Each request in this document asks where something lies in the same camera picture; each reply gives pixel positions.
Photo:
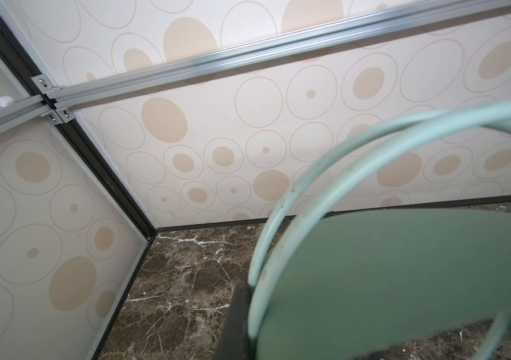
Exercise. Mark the aluminium rail back horizontal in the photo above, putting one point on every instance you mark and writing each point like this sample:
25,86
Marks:
89,51

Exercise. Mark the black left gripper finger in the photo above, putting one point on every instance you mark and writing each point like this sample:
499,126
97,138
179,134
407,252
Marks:
234,343

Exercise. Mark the black corner frame post left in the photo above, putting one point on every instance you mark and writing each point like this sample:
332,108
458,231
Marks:
21,65

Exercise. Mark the mint green headphones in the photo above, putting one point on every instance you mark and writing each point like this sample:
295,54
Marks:
345,286

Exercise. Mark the aluminium rail left diagonal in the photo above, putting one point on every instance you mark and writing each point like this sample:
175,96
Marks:
22,111

